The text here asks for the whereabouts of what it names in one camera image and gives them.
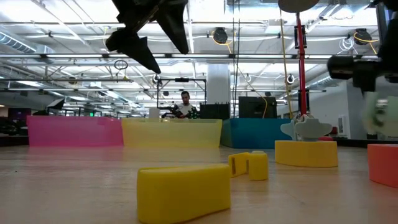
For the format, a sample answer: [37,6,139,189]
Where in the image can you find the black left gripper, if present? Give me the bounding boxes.
[105,0,190,74]

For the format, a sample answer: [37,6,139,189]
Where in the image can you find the orange tape roll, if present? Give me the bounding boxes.
[367,143,398,189]

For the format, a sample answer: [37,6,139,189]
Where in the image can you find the yellow staple remover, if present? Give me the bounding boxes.
[136,164,233,224]
[228,150,269,182]

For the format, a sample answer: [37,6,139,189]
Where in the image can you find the yellow tape roll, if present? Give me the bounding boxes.
[274,139,339,168]

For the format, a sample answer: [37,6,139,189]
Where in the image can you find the person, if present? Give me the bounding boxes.
[172,90,200,120]

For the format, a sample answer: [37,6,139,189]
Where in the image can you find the small black equipment box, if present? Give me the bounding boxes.
[200,103,231,121]

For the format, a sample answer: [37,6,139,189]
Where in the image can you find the yellow plastic bin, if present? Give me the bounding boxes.
[121,118,223,149]

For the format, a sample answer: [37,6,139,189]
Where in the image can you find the large black equipment box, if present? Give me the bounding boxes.
[238,96,278,119]

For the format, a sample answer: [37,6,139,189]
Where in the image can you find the pink plastic bin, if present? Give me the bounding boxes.
[26,115,124,147]

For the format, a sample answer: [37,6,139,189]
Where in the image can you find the blue plastic bin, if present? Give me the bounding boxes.
[220,117,295,149]

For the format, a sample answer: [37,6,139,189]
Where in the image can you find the black ceiling cable reel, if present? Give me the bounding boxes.
[213,27,229,45]
[354,27,370,45]

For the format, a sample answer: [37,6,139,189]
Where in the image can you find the black background rig frame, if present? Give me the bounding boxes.
[156,77,208,110]

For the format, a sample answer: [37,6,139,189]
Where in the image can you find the hanging yellow cable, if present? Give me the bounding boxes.
[279,9,295,119]

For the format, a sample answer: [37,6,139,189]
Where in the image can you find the black hanging cables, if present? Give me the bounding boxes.
[231,0,242,119]

